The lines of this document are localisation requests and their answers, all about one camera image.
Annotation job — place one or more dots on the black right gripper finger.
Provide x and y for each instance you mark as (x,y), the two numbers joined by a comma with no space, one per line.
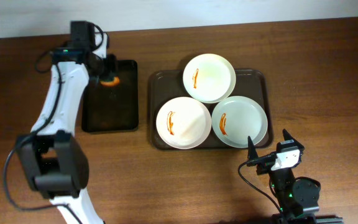
(287,136)
(252,153)

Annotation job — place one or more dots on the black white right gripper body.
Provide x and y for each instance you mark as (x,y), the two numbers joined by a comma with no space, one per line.
(266,159)

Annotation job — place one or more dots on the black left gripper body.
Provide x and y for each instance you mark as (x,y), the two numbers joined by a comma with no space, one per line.
(110,65)

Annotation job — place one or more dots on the orange green scrub sponge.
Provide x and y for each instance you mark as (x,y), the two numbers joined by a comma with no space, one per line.
(110,83)

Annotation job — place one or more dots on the white plate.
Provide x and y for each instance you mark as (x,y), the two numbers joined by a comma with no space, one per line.
(209,78)
(183,123)
(237,119)

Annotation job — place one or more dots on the white plate top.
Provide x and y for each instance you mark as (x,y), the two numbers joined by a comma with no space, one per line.
(209,78)

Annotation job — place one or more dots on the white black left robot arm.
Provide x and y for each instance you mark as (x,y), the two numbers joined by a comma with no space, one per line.
(53,162)

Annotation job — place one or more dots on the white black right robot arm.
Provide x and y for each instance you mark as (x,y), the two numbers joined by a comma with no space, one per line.
(296,197)

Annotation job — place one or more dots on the black water tray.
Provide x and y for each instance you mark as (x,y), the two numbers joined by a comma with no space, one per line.
(108,109)

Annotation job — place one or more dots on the brown serving tray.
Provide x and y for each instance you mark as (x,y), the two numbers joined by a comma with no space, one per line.
(168,84)

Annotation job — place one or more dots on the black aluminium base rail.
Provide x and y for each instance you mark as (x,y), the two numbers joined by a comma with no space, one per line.
(319,220)

